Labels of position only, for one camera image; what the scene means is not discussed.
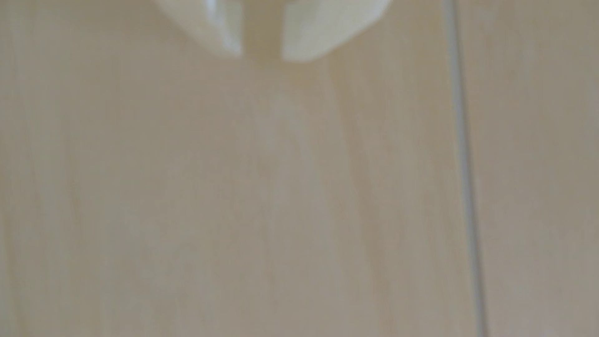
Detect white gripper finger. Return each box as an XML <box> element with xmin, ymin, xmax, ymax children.
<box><xmin>281</xmin><ymin>0</ymin><xmax>392</xmax><ymax>63</ymax></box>
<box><xmin>152</xmin><ymin>0</ymin><xmax>244</xmax><ymax>58</ymax></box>

